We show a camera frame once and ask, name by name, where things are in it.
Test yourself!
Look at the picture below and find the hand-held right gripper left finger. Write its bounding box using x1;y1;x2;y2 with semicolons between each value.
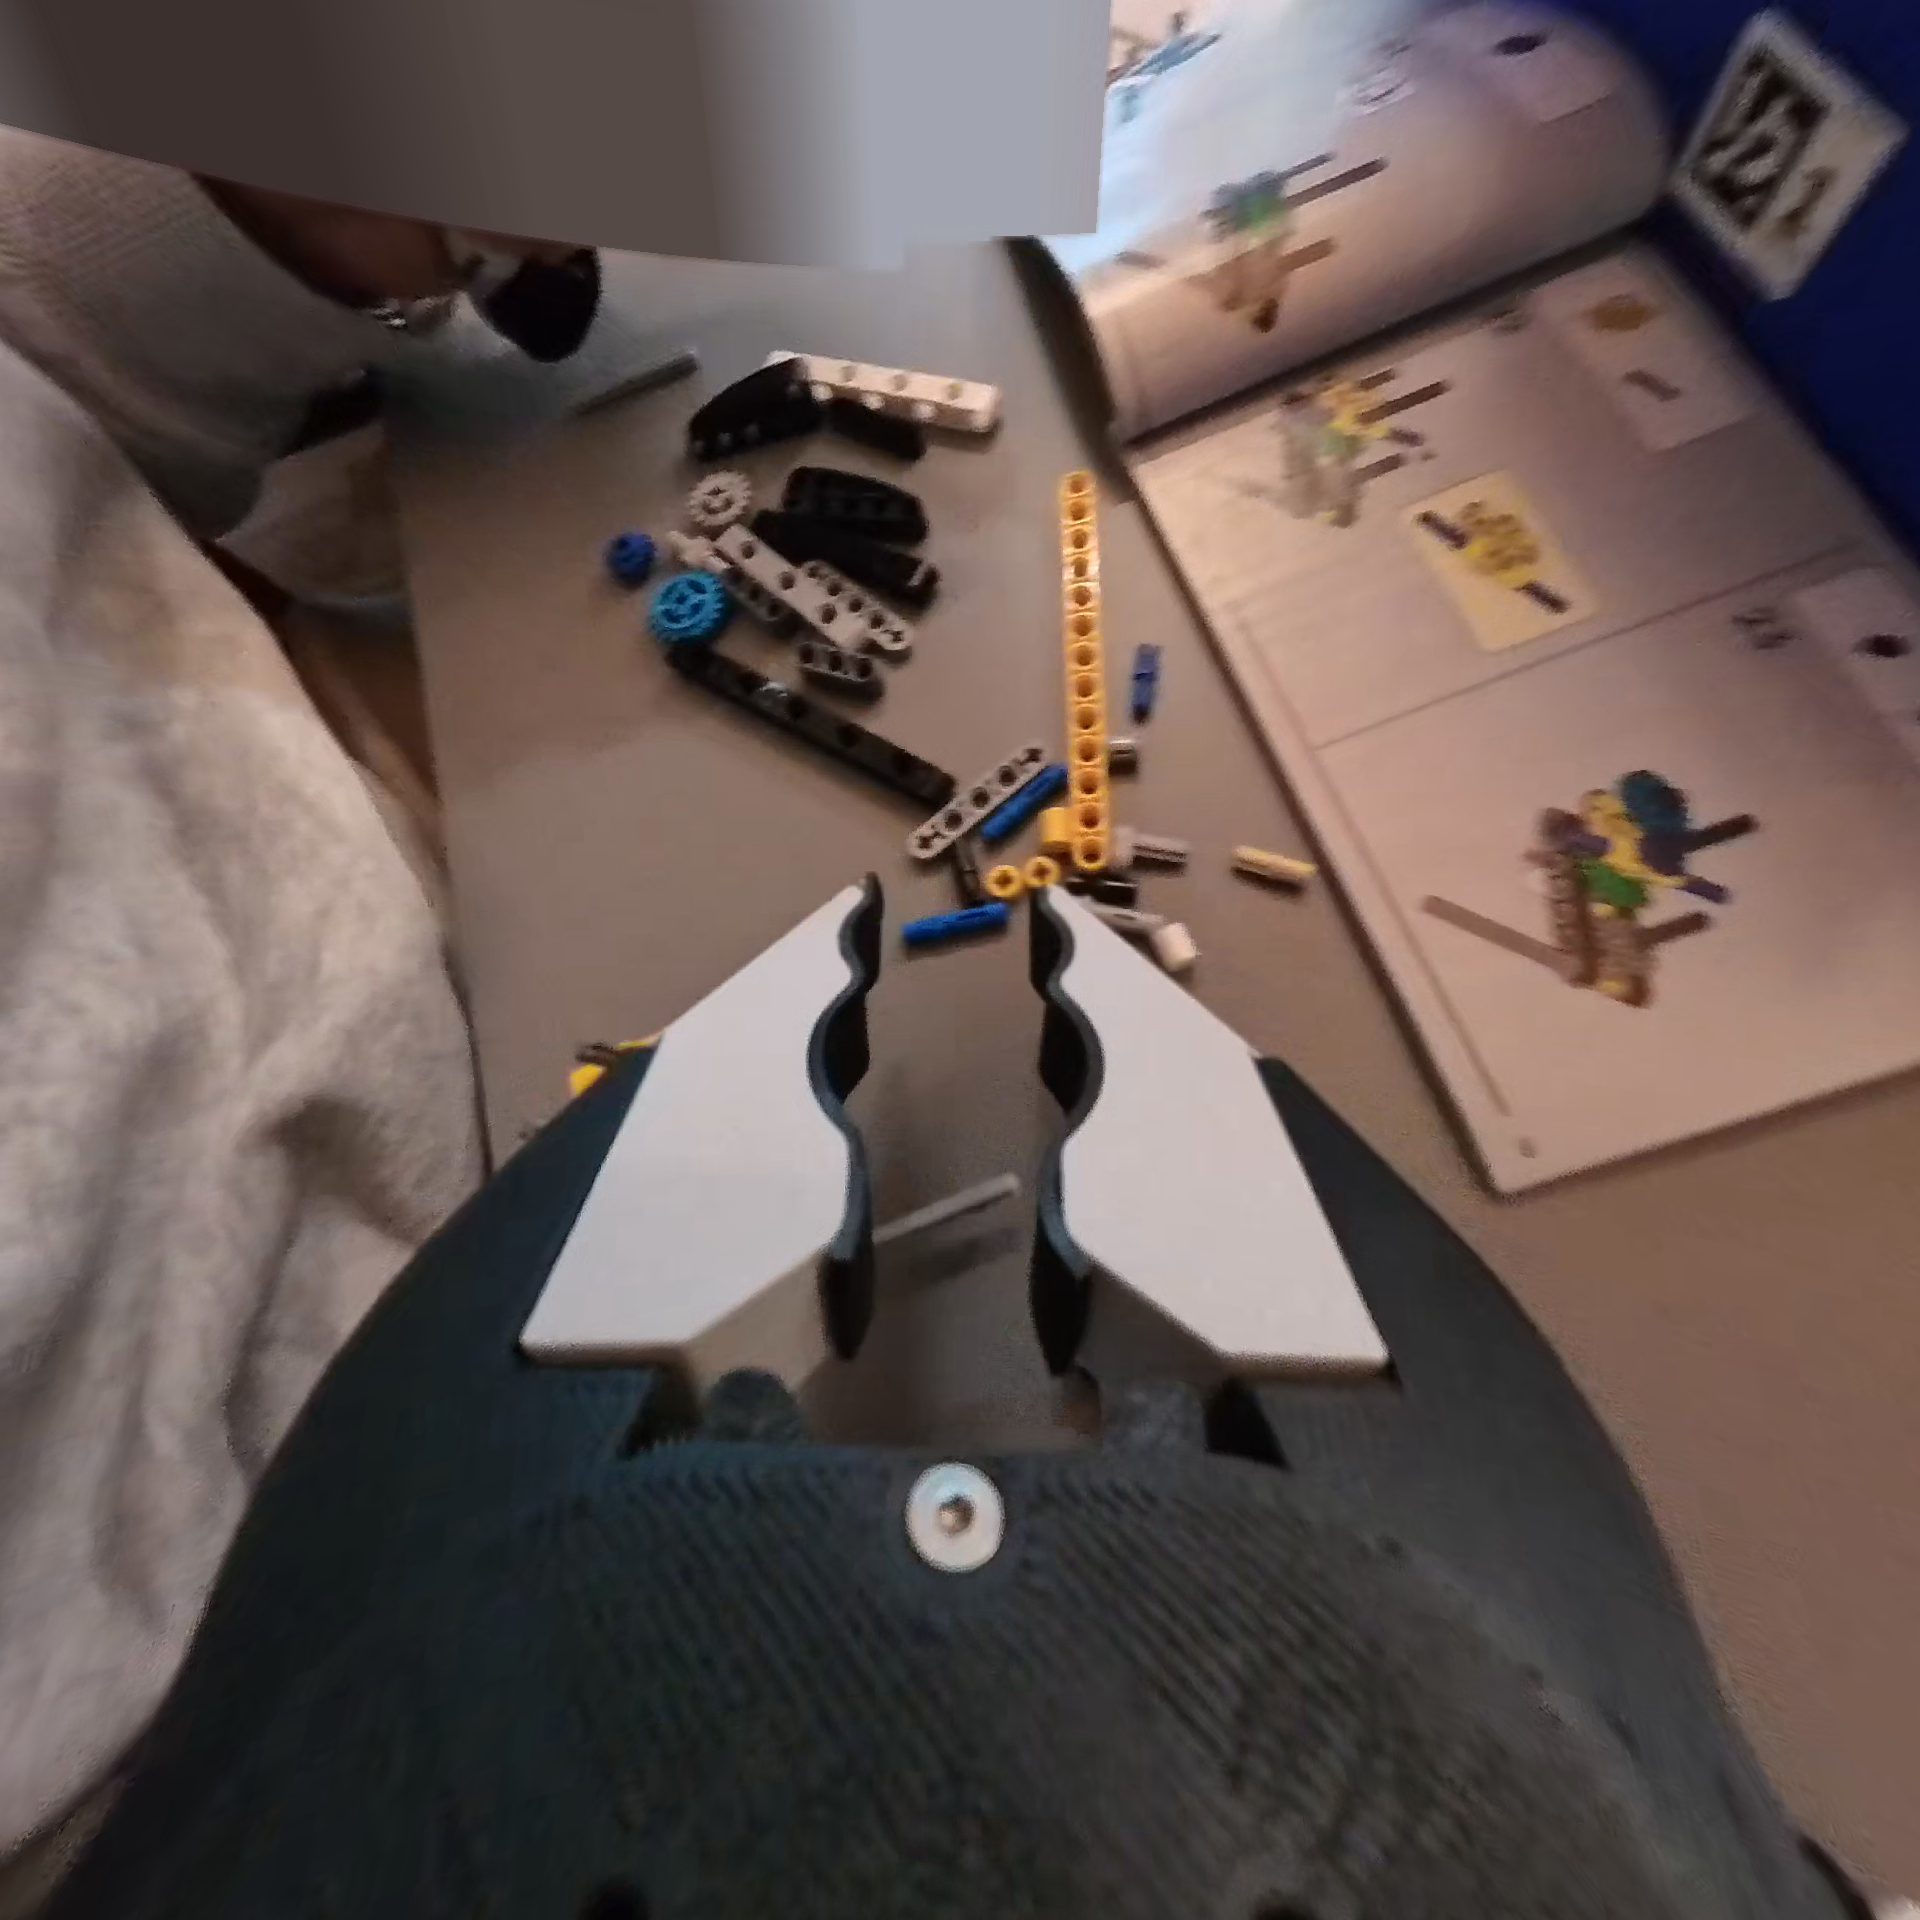
515;876;888;1371

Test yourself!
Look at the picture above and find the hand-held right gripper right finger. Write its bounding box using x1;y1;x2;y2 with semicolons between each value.
1025;884;1392;1381

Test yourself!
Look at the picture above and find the long grey lego axle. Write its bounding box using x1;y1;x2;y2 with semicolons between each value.
874;1176;1025;1249

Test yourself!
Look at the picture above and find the white lego beam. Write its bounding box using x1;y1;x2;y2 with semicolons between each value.
764;348;1001;438

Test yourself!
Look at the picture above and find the thin grey lego liftarm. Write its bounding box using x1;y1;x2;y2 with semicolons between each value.
903;743;1050;860

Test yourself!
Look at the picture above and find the long black lego beam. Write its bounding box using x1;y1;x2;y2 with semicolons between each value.
666;642;957;808

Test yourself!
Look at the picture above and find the long yellow lego beam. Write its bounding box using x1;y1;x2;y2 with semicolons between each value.
1055;468;1115;870

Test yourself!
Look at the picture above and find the lego instruction booklet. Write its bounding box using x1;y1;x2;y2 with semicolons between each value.
1011;0;1920;1202

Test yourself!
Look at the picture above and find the grey hoodie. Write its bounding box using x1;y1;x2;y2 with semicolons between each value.
0;345;498;1862

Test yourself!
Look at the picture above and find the blue plastic bin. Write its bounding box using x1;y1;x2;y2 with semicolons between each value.
1559;0;1920;581

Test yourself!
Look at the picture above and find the square printed marker tag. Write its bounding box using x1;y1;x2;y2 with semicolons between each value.
1662;12;1895;299

